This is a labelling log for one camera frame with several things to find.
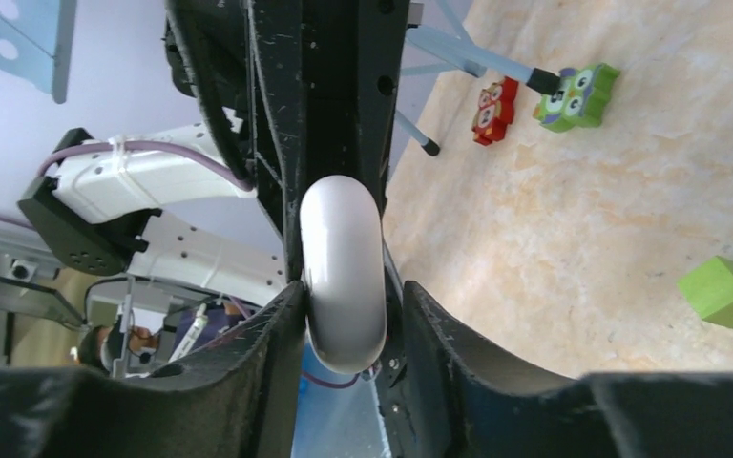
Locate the green owl block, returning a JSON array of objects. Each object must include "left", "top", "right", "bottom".
[{"left": 533, "top": 62, "right": 621, "bottom": 134}]

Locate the white earbud charging case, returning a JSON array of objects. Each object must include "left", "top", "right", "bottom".
[{"left": 300, "top": 175, "right": 387, "bottom": 374}]

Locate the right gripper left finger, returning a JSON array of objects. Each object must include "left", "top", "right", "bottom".
[{"left": 151, "top": 281, "right": 308, "bottom": 458}]

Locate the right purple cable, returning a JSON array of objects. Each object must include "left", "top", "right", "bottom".
[{"left": 300, "top": 368, "right": 367, "bottom": 390}]

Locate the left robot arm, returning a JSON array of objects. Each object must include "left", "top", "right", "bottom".
[{"left": 19, "top": 1, "right": 410, "bottom": 313}]

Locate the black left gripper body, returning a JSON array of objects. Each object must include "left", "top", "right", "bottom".
[{"left": 302, "top": 0, "right": 409, "bottom": 202}]

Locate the aluminium frame rail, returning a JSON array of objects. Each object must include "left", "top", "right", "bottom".
[{"left": 0, "top": 215, "right": 64, "bottom": 289}]

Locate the light blue tripod stand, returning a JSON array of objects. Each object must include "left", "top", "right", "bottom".
[{"left": 391, "top": 0, "right": 562, "bottom": 158}]

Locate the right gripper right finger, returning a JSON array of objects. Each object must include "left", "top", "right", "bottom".
[{"left": 402, "top": 281, "right": 573, "bottom": 457}]

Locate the red owl block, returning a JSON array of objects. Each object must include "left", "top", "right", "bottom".
[{"left": 471, "top": 76, "right": 519, "bottom": 146}]

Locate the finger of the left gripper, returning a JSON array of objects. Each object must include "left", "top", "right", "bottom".
[
  {"left": 165, "top": 0, "right": 254, "bottom": 184},
  {"left": 246, "top": 1, "right": 306, "bottom": 281}
]

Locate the green wooden cube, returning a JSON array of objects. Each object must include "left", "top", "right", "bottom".
[{"left": 677, "top": 256, "right": 733, "bottom": 329}]

